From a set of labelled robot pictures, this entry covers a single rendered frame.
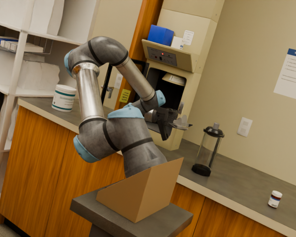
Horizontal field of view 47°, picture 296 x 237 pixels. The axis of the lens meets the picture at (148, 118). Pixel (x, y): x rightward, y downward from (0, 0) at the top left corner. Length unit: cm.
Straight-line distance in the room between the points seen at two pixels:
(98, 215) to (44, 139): 119
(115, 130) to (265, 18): 143
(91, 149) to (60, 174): 99
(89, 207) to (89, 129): 27
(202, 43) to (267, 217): 95
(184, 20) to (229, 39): 45
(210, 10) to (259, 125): 79
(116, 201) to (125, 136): 21
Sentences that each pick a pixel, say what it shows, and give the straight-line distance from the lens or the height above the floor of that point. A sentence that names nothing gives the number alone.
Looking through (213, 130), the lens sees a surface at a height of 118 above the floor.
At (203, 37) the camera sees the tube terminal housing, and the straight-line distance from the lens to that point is 195.
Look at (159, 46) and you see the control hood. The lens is 193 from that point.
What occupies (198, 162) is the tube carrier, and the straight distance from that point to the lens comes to 176.
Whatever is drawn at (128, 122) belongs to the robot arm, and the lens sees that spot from 114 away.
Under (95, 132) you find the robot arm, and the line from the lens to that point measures 120.
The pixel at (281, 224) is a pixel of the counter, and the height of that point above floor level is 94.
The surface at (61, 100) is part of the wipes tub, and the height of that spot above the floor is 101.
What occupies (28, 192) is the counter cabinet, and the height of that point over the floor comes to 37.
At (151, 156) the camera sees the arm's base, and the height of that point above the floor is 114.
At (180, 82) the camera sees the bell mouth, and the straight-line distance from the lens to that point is 201.
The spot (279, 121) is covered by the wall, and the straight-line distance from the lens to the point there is 224.
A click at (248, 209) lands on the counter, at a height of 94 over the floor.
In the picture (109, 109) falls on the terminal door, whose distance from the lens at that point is 194.
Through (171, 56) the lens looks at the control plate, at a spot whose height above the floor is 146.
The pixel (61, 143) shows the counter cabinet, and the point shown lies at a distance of 214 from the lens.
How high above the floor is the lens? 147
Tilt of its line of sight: 11 degrees down
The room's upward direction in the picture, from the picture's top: 16 degrees clockwise
